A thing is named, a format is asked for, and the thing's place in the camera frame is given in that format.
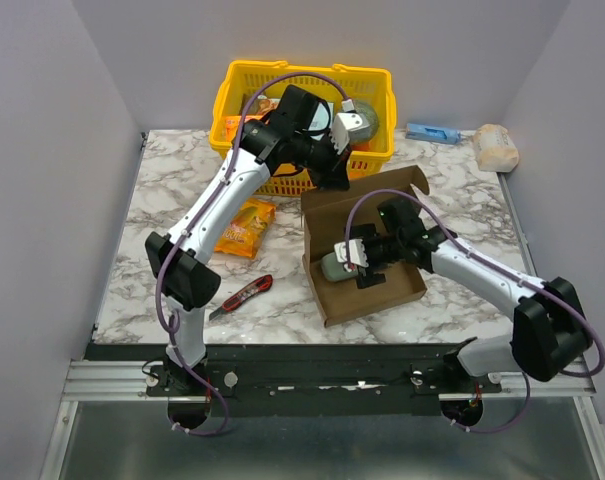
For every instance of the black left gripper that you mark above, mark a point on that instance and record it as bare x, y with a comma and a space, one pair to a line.
334, 175

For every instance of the brown cardboard express box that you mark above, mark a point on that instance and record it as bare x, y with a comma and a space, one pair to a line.
328, 217

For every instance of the mint green glasses case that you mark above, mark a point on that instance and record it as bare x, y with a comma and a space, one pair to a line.
335, 269

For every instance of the red black utility knife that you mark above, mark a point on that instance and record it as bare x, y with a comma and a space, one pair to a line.
234, 302

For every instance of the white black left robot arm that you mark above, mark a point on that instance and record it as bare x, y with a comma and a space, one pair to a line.
179, 259

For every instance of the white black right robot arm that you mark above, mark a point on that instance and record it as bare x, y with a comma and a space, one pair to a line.
549, 329

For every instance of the orange snack box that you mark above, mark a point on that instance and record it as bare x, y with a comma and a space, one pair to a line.
231, 124

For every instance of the orange fruit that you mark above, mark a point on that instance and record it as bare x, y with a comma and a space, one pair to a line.
362, 147

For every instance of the green netted melon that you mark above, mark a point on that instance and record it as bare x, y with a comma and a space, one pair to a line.
370, 122

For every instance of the yellow plastic shopping basket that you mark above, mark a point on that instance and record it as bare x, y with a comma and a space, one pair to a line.
372, 85

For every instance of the light blue cassava chips bag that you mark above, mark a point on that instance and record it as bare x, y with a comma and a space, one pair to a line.
264, 105

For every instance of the orange gummy candy bag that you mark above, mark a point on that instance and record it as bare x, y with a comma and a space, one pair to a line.
244, 235

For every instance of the blue flat package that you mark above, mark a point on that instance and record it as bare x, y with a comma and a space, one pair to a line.
434, 134

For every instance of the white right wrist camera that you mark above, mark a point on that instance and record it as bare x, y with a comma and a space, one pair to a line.
351, 255

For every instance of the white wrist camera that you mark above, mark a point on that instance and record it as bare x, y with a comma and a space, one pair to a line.
351, 255
347, 129

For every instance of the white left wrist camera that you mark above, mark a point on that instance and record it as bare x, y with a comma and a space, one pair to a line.
347, 129

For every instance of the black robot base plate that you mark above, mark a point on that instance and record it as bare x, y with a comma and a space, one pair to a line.
320, 380

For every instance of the aluminium frame rail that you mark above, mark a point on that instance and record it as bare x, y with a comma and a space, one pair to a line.
120, 381

